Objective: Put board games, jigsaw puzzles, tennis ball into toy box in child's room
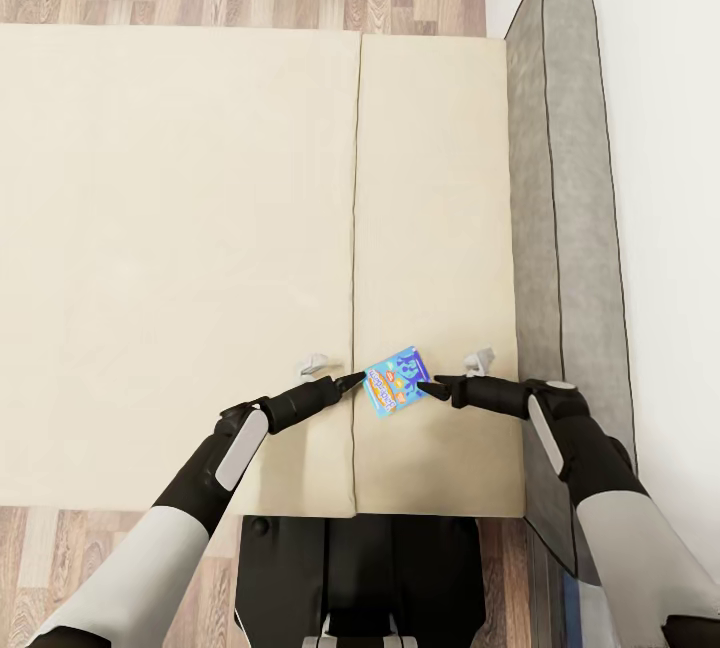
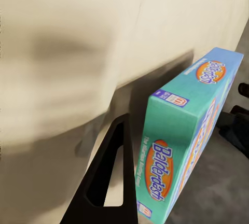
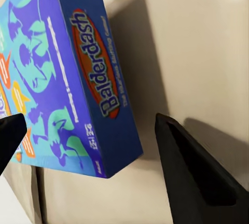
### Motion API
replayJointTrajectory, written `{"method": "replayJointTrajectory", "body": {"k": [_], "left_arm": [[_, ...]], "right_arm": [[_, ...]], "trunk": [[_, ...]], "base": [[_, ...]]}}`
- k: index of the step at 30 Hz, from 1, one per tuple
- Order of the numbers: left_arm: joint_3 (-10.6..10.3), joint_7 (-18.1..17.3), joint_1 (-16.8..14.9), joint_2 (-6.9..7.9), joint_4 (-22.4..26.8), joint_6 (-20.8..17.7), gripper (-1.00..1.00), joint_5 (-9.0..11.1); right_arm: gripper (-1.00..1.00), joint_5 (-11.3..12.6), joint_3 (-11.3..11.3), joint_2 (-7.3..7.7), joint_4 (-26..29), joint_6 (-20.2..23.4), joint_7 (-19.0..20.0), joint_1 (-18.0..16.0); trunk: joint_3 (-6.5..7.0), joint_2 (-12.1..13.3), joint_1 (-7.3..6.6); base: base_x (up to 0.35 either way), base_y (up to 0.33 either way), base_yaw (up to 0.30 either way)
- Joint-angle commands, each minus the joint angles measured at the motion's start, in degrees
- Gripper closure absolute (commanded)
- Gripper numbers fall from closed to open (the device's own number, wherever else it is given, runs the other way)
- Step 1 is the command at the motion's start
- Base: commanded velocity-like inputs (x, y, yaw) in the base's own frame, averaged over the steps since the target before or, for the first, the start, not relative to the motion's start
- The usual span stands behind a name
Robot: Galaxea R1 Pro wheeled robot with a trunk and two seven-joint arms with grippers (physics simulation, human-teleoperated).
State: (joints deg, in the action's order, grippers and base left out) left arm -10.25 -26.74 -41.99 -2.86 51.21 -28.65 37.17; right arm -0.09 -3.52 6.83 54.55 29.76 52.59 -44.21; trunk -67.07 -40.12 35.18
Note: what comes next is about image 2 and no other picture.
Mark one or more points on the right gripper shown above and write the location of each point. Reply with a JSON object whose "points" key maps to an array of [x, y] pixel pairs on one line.
{"points": [[225, 124]]}

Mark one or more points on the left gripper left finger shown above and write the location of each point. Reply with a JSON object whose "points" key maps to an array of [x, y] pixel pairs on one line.
{"points": [[87, 205]]}

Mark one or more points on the board game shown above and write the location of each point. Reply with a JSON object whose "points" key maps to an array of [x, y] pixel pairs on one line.
{"points": [[180, 118]]}

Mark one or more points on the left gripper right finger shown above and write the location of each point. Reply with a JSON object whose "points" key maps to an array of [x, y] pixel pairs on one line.
{"points": [[241, 130]]}

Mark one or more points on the bed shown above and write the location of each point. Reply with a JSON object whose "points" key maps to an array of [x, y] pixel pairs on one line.
{"points": [[68, 68]]}

